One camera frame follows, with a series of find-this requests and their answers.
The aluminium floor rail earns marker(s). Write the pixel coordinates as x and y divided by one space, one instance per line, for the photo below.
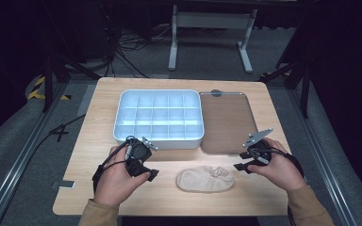
15 169
326 163

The person's right hand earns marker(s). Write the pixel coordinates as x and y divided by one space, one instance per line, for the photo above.
283 172

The person's left hand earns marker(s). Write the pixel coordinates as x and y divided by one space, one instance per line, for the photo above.
116 182

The white divided storage box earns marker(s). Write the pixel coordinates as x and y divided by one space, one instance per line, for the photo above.
160 119

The white metal desk frame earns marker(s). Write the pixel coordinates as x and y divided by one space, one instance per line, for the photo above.
212 20

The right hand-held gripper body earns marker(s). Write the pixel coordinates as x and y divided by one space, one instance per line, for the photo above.
260 150

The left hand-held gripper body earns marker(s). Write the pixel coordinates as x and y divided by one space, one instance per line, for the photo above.
138 152

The black metal stand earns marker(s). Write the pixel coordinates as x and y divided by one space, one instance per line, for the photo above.
305 88
47 78

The beige sock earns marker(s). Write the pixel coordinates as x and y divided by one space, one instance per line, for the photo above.
201 180

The grey floor strip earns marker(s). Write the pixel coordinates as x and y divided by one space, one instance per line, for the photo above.
86 100

